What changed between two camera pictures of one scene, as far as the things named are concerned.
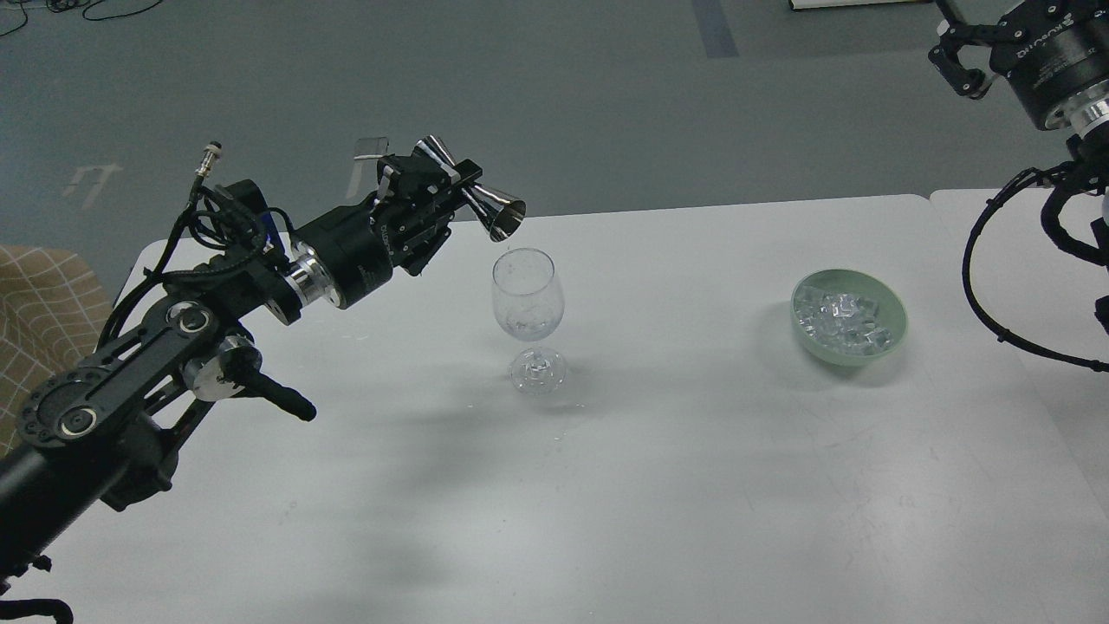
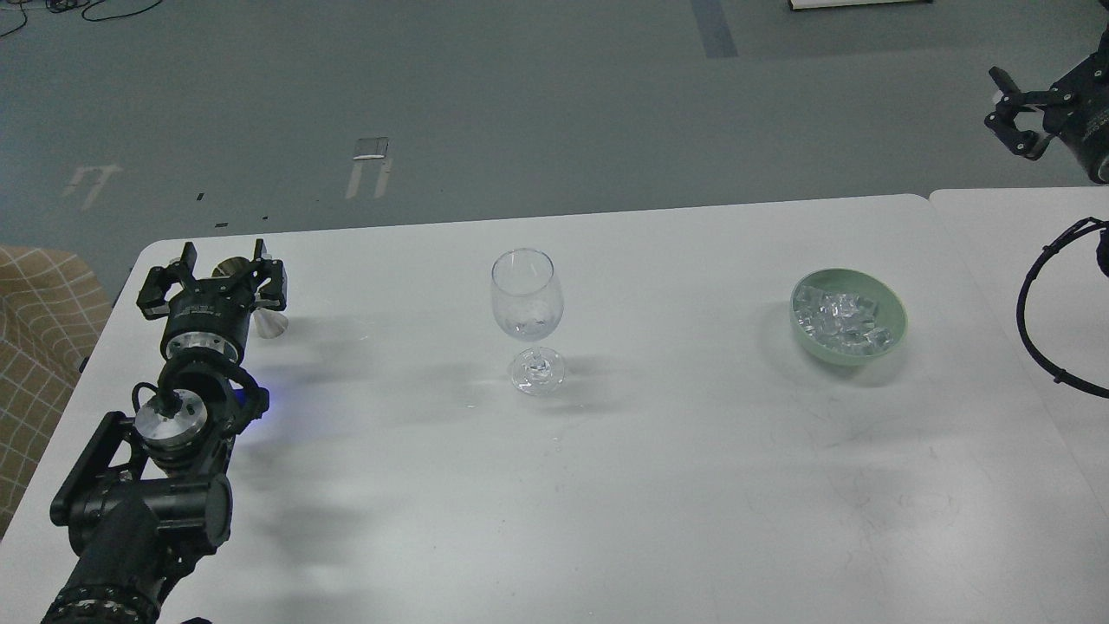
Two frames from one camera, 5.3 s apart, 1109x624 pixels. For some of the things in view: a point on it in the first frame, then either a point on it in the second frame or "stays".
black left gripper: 351,250 -> 208,318
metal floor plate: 371,148 stays
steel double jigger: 502,215 -> 269,323
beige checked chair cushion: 55,312 stays
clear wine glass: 528,304 stays
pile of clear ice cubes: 842,322 stays
